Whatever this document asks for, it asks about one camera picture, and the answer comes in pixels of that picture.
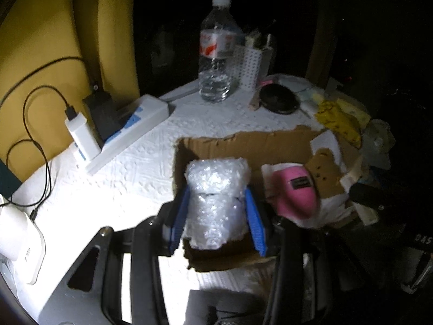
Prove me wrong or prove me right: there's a pale yellow tissue pack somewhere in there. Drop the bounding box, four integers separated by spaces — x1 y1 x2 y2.
338 98 373 129

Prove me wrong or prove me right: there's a white charger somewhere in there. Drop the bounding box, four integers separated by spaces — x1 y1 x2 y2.
65 117 102 161

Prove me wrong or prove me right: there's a yellow curtain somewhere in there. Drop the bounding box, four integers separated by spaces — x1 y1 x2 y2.
0 0 141 183
304 0 339 82

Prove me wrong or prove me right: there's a clear plastic bag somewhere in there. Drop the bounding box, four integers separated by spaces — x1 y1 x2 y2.
362 118 396 170

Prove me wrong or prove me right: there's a black cable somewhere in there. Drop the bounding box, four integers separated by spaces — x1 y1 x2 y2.
6 85 77 222
0 56 100 107

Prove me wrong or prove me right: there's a clear water bottle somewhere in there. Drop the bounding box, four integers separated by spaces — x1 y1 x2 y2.
198 0 242 103

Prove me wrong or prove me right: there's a white perforated basket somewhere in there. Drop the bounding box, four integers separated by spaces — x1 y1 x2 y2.
233 44 266 90

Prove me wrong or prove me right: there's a brown cardboard box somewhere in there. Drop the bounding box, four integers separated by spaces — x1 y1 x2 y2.
172 127 364 273

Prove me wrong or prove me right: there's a white power strip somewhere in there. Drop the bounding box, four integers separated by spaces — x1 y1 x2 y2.
76 95 170 176

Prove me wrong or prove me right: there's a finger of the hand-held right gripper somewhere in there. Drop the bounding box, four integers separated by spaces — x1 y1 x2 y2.
349 182 384 209

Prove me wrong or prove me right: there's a metal flask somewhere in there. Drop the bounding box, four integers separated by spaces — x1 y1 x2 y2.
264 34 276 75

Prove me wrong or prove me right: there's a teal book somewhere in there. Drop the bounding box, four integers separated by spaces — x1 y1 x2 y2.
0 161 22 199

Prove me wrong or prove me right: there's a pink padded pouch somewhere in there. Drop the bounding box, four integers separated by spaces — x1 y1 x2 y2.
272 162 320 227

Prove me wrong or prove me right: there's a white desk lamp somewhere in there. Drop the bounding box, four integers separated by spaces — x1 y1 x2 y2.
0 194 46 285

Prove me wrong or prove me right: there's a bubble wrap roll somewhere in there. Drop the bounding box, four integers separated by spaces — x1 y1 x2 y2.
184 157 251 251

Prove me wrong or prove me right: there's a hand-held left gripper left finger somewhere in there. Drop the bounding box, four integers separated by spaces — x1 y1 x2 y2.
44 186 192 325

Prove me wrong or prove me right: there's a black charger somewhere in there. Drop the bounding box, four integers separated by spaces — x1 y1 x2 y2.
83 90 120 143

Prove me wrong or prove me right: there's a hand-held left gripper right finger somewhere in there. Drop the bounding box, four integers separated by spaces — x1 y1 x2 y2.
245 188 373 325

